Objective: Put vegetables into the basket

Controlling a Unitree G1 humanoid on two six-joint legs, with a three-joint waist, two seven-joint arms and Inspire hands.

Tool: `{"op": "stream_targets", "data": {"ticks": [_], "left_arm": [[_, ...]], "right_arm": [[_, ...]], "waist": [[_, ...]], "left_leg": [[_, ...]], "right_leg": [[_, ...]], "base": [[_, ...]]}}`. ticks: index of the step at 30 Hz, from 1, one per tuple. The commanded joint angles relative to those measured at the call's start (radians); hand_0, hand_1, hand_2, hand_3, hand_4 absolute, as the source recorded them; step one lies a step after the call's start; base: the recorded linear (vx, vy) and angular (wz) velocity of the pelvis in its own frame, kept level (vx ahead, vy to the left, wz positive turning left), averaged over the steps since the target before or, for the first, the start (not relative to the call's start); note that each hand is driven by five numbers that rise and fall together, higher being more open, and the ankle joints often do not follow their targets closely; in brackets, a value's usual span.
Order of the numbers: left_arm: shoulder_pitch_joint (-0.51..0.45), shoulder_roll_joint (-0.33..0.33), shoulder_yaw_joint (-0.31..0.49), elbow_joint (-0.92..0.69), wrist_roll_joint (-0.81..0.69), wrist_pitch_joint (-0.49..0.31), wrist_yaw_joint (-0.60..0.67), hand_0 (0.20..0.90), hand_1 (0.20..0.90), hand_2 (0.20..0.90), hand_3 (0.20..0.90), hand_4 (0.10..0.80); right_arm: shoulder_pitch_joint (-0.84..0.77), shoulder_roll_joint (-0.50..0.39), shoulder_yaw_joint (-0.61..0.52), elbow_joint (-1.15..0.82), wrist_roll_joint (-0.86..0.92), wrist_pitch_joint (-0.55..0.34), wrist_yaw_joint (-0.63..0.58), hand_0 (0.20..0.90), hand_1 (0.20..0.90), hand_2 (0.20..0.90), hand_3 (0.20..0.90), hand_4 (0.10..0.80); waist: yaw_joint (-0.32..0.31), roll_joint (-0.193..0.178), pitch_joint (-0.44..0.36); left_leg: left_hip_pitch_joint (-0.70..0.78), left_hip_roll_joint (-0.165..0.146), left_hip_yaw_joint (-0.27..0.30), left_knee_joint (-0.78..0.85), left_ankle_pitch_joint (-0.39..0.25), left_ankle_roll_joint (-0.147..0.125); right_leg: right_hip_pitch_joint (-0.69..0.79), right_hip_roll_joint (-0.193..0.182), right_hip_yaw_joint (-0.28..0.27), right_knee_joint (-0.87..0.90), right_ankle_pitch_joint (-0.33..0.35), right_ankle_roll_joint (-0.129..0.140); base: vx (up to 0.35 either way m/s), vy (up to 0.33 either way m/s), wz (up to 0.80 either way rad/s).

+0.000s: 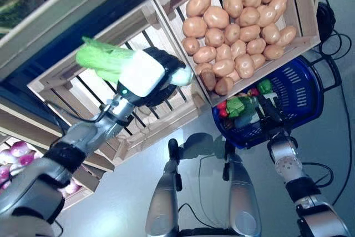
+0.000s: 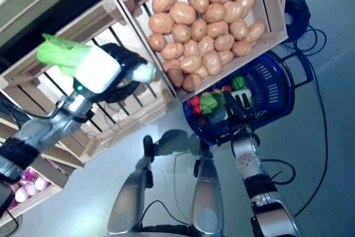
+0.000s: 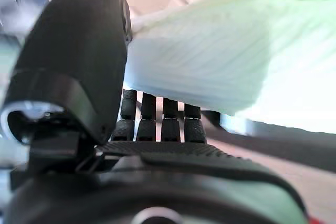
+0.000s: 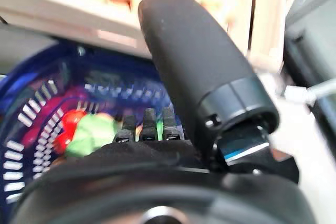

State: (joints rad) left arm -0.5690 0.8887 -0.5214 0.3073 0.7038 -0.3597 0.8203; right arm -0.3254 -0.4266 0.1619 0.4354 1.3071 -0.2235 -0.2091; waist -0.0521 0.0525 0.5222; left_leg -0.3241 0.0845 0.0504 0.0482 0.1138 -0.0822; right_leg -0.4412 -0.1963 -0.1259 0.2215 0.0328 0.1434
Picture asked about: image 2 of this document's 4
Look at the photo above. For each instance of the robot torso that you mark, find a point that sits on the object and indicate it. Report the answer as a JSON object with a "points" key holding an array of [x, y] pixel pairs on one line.
{"points": [[166, 230]]}

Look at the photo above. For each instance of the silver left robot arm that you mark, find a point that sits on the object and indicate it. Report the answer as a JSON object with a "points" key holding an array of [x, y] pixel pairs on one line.
{"points": [[41, 131]]}

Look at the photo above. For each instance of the slatted wooden cabbage crate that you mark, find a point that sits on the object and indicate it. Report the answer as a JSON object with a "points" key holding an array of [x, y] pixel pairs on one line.
{"points": [[124, 128]]}

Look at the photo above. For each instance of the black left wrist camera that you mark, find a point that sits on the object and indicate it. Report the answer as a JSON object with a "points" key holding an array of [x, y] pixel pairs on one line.
{"points": [[88, 115]]}

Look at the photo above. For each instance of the wooden turnip crate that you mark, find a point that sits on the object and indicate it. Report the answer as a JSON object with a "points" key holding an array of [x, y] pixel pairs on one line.
{"points": [[41, 201]]}

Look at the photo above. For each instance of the wooden potato crate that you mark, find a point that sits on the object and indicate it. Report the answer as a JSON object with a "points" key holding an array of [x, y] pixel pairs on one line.
{"points": [[267, 4]]}

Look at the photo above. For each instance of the red yellow bell pepper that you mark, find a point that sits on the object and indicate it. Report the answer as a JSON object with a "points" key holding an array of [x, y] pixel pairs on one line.
{"points": [[227, 88]]}

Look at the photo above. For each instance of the green bell pepper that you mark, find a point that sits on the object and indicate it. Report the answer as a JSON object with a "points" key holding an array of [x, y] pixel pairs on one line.
{"points": [[239, 82]]}

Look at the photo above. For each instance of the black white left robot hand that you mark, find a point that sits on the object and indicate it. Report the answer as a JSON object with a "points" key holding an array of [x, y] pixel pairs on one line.
{"points": [[97, 67]]}

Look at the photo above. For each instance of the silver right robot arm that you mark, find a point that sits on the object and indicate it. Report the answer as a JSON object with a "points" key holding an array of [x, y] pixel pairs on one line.
{"points": [[249, 162]]}

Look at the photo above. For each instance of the silver robot leg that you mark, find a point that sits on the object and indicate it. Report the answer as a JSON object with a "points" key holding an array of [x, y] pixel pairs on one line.
{"points": [[206, 192], [130, 192]]}

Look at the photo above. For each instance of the blue plastic shopping basket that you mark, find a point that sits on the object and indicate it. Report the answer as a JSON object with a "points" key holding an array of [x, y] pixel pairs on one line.
{"points": [[273, 115]]}

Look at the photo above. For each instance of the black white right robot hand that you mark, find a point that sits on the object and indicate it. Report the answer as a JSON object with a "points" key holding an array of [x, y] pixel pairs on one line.
{"points": [[238, 115]]}

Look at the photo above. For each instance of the silver right robot leg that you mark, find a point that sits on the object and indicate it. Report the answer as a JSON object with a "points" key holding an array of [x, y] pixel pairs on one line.
{"points": [[206, 192]]}

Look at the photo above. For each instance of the purple white turnip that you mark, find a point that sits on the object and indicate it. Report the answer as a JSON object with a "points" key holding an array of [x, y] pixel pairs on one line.
{"points": [[27, 174], [21, 194], [41, 182], [30, 189]]}

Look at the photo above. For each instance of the grey mesh cylinder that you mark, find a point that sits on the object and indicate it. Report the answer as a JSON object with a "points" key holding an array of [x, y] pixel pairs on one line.
{"points": [[11, 228]]}

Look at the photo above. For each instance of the silver left robot leg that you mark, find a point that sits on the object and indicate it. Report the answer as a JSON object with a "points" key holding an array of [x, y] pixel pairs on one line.
{"points": [[130, 192]]}

